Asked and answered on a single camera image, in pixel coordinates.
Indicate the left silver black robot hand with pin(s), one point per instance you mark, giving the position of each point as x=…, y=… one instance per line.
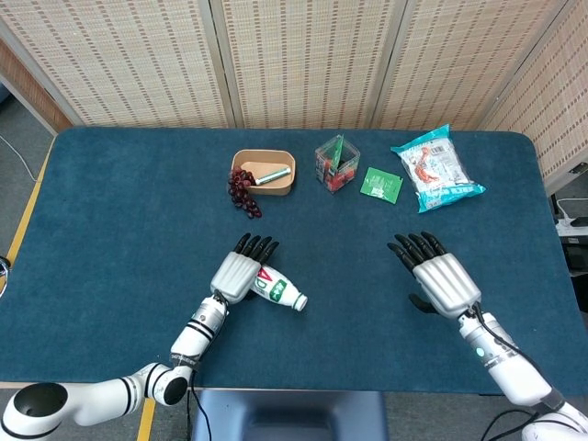
x=234, y=275

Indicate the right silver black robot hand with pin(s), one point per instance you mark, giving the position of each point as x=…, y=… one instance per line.
x=445, y=287

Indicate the white bottle with green label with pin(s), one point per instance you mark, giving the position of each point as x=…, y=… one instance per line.
x=278, y=289

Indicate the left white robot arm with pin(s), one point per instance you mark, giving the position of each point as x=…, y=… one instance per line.
x=115, y=395

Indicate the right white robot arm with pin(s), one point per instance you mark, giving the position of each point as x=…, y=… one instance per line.
x=514, y=367

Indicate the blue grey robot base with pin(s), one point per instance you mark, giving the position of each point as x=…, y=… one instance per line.
x=289, y=418

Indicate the dark red grape bunch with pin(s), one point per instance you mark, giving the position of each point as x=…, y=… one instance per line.
x=241, y=190

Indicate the green white tube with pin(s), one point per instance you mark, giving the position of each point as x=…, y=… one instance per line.
x=273, y=177

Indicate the white teal snack bag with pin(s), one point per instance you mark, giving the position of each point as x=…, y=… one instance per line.
x=434, y=172

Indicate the blue felt table mat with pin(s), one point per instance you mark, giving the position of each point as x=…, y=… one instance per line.
x=138, y=206

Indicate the green sachet packet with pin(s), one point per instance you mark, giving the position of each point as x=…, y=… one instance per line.
x=381, y=184

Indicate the kraft paper bowl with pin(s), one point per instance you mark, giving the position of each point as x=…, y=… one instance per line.
x=275, y=161

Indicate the black box on floor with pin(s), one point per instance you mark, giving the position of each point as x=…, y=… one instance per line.
x=576, y=259

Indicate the white power strip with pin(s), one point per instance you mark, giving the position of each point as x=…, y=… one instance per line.
x=572, y=227

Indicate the red wrapped candies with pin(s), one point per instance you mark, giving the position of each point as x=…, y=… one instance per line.
x=340, y=180

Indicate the clear plastic square box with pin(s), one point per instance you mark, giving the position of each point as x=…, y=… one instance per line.
x=337, y=170

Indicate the green paper card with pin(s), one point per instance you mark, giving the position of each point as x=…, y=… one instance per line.
x=339, y=149

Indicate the beige woven screen panel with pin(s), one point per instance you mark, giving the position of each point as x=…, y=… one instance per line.
x=303, y=64
x=459, y=64
x=551, y=105
x=124, y=64

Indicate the chrome metal object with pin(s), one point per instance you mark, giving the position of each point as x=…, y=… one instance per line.
x=3, y=271

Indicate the brown woven partition panel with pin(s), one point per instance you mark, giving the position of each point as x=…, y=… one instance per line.
x=27, y=87

